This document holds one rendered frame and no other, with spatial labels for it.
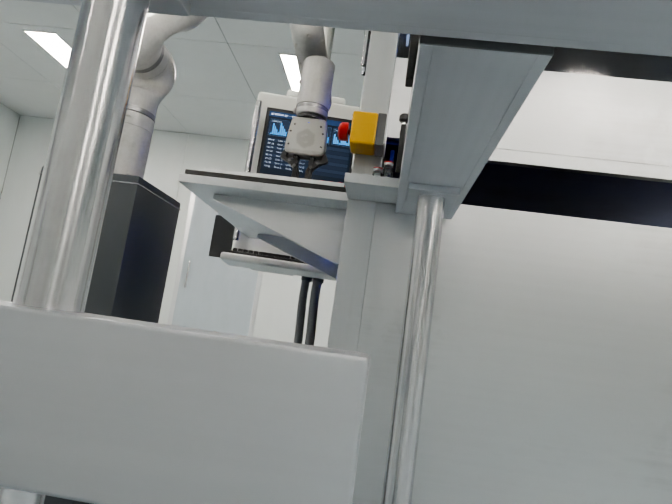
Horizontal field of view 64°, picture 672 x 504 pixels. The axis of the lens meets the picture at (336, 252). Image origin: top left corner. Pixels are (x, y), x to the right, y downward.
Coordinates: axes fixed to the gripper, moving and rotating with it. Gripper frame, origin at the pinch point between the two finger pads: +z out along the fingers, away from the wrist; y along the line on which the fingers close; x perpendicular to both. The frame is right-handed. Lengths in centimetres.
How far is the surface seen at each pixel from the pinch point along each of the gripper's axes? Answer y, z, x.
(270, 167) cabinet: -29, -27, 85
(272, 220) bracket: -4.5, 12.8, -4.2
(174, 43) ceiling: -192, -200, 308
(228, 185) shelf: -14.2, 7.7, -12.7
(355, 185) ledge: 16.0, 7.9, -26.0
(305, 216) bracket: 3.3, 10.8, -4.2
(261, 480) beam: 18, 48, -94
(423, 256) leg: 30, 22, -36
